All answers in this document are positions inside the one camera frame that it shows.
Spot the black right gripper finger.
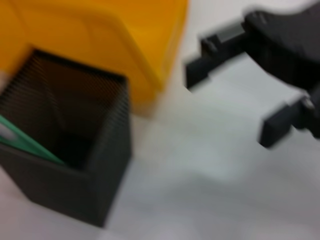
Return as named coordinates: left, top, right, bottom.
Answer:
left=184, top=18, right=250, bottom=95
left=258, top=94, right=315, bottom=150

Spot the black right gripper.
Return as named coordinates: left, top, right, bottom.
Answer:
left=242, top=6, right=320, bottom=140

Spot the black mesh pen holder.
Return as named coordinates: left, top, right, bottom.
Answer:
left=0, top=48, right=133, bottom=229

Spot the yellow plastic storage bin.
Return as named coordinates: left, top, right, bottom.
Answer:
left=0, top=0, right=189, bottom=117

